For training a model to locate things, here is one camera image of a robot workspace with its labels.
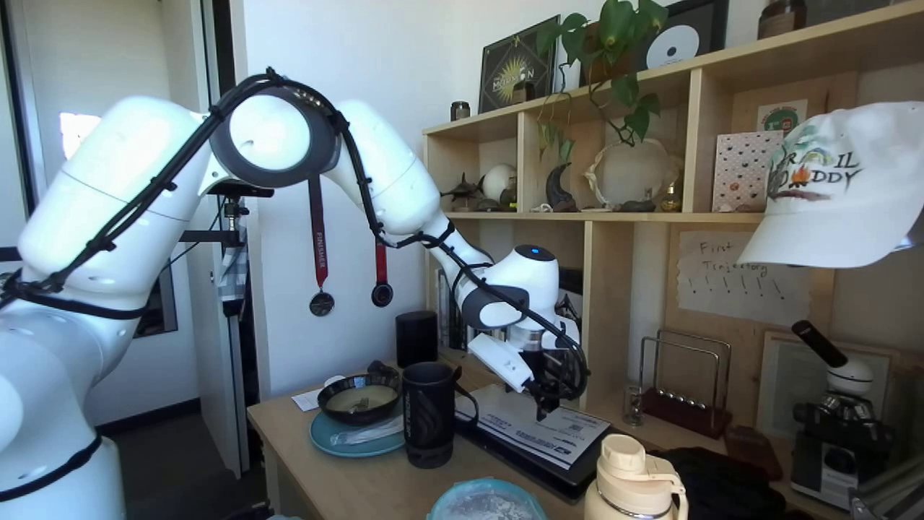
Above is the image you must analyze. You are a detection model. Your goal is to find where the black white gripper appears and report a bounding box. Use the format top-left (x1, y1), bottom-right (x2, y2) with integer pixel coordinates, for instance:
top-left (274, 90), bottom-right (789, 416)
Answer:
top-left (501, 335), bottom-right (589, 419)

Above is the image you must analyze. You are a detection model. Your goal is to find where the black laptop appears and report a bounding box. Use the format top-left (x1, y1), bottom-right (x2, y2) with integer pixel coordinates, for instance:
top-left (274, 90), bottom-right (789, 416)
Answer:
top-left (457, 386), bottom-right (610, 503)

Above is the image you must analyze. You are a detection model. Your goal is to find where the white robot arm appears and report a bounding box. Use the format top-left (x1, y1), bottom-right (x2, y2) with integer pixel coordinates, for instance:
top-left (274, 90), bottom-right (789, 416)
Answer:
top-left (0, 69), bottom-right (587, 520)

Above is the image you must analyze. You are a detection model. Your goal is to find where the newton's cradle desk toy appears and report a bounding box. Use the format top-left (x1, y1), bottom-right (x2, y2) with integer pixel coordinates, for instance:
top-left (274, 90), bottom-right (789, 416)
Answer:
top-left (631, 331), bottom-right (732, 441)

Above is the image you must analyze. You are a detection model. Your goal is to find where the black mug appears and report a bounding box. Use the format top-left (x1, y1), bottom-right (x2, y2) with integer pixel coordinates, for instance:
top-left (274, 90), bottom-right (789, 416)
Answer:
top-left (403, 363), bottom-right (470, 468)

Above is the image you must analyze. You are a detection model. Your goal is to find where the cream insulated water bottle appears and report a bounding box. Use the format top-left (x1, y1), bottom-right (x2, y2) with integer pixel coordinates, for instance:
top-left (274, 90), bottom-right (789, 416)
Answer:
top-left (583, 433), bottom-right (690, 520)

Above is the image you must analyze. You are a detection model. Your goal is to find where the black cylindrical speaker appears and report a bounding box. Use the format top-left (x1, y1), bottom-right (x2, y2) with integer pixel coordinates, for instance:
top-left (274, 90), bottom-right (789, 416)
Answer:
top-left (397, 313), bottom-right (440, 367)

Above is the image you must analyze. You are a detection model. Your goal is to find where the black bowl with food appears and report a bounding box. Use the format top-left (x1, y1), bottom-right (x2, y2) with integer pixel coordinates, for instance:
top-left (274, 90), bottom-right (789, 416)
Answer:
top-left (317, 363), bottom-right (403, 425)

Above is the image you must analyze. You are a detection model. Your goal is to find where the wooden shelving unit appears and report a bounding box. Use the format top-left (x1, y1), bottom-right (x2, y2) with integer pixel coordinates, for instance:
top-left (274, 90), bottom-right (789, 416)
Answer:
top-left (418, 0), bottom-right (924, 520)

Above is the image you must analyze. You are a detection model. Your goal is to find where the cream ceramic vase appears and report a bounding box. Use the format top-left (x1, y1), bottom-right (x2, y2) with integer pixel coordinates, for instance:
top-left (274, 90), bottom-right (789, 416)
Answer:
top-left (587, 140), bottom-right (683, 212)

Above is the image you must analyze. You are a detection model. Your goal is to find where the teal round plate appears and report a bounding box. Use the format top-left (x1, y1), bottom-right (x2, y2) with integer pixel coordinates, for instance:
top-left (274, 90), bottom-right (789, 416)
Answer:
top-left (309, 413), bottom-right (404, 459)

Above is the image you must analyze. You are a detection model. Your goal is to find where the white dotted card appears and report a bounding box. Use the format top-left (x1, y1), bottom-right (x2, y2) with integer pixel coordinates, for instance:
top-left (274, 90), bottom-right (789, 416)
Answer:
top-left (714, 130), bottom-right (784, 214)

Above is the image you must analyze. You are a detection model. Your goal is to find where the black white microscope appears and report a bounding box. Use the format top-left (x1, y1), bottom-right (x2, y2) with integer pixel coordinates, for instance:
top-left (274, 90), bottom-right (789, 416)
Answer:
top-left (791, 321), bottom-right (895, 508)

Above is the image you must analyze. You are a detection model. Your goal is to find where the framed dark picture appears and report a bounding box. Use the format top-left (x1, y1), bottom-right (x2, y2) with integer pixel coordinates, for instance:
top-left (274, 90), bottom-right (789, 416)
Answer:
top-left (480, 17), bottom-right (558, 114)

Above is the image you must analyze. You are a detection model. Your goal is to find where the green trailing potted plant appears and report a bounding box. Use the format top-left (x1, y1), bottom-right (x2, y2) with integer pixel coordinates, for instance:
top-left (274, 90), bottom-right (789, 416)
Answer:
top-left (538, 0), bottom-right (667, 147)

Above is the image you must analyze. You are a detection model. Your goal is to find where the white baseball cap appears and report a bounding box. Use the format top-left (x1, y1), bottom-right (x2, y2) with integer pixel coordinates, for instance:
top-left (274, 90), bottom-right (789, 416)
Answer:
top-left (740, 101), bottom-right (924, 270)

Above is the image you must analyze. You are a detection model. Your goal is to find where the framed vinyl disc picture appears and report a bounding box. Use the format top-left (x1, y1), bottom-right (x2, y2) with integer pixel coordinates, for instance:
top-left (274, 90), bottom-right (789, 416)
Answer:
top-left (644, 0), bottom-right (729, 69)

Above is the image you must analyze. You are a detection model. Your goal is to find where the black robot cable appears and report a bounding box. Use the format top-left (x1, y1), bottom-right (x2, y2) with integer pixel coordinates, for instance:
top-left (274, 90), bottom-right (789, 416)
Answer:
top-left (0, 66), bottom-right (593, 503)

